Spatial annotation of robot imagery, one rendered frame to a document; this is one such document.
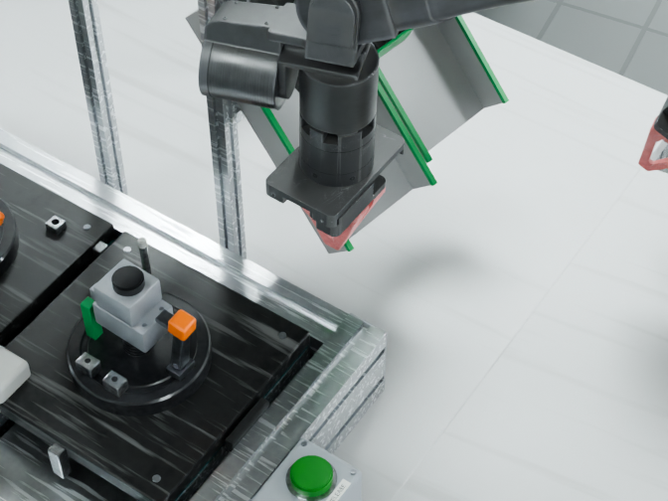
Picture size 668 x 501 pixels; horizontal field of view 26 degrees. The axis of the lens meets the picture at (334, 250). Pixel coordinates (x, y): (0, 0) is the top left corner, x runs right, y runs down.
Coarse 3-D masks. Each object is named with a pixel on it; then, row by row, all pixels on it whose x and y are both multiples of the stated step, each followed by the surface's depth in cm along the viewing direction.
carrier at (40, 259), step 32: (0, 192) 157; (32, 192) 157; (32, 224) 154; (96, 224) 154; (0, 256) 148; (32, 256) 151; (64, 256) 151; (0, 288) 148; (32, 288) 148; (0, 320) 145
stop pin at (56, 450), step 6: (54, 444) 136; (48, 450) 136; (54, 450) 136; (60, 450) 136; (66, 450) 136; (54, 456) 136; (60, 456) 136; (66, 456) 137; (54, 462) 137; (60, 462) 136; (66, 462) 137; (54, 468) 138; (60, 468) 137; (66, 468) 138; (60, 474) 138; (66, 474) 138
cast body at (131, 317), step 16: (112, 272) 135; (128, 272) 133; (144, 272) 135; (96, 288) 133; (112, 288) 133; (128, 288) 132; (144, 288) 133; (160, 288) 135; (96, 304) 136; (112, 304) 133; (128, 304) 132; (144, 304) 134; (160, 304) 136; (96, 320) 138; (112, 320) 136; (128, 320) 133; (144, 320) 135; (128, 336) 136; (144, 336) 134; (160, 336) 137; (144, 352) 136
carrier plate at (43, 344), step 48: (192, 288) 148; (48, 336) 144; (240, 336) 144; (288, 336) 144; (48, 384) 140; (240, 384) 140; (48, 432) 137; (96, 432) 137; (144, 432) 137; (192, 432) 137; (144, 480) 133
